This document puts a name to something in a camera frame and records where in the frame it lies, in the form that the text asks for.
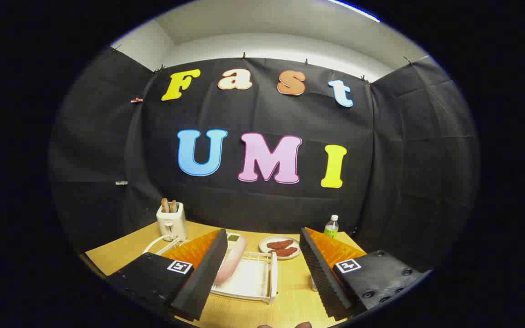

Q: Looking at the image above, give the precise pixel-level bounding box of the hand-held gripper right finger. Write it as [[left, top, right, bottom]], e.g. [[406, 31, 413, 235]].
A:
[[299, 227, 432, 321]]

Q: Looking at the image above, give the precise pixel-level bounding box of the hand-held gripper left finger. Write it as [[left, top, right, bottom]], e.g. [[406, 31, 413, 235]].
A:
[[106, 229, 229, 322]]

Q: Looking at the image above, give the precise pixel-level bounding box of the pink plate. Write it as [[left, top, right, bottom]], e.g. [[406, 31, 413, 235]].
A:
[[213, 235, 247, 286]]

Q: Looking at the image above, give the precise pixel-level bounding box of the white wire dish rack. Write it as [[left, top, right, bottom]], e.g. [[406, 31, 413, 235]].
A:
[[143, 233, 278, 305]]

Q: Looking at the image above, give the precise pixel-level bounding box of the white plate with meat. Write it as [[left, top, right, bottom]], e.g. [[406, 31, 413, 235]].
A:
[[259, 236, 301, 260]]

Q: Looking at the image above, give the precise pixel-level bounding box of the green label drink bottle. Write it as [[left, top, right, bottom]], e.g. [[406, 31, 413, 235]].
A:
[[324, 215, 339, 239]]

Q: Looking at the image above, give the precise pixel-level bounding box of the white toaster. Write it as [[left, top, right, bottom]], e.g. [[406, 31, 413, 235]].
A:
[[156, 203, 188, 241]]

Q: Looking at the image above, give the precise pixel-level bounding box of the black backdrop cloth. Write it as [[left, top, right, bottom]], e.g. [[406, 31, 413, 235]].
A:
[[48, 46, 481, 274]]

